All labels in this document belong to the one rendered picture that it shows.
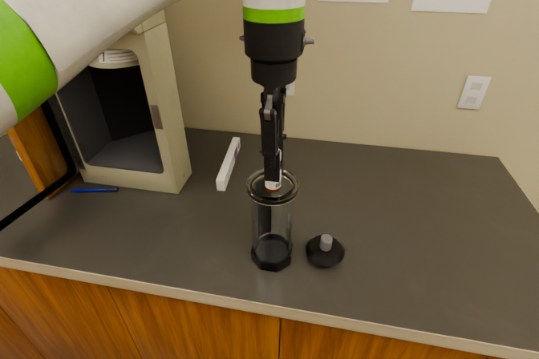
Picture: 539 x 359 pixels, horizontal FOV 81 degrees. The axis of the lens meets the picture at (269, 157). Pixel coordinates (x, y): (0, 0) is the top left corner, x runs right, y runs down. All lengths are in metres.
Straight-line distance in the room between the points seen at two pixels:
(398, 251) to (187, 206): 0.58
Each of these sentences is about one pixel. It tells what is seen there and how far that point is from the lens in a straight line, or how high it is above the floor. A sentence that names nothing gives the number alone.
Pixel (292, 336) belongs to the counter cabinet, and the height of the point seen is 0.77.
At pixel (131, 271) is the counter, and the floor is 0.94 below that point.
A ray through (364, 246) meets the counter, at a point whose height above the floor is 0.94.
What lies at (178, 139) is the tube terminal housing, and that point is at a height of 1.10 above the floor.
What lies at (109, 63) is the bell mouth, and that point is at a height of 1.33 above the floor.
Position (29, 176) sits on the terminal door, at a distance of 1.03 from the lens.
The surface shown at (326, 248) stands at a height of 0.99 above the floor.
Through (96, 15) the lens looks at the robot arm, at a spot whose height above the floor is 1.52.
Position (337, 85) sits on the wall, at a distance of 1.18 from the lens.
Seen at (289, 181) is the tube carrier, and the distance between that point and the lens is 0.68.
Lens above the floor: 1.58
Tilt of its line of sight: 34 degrees down
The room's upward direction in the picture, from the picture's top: straight up
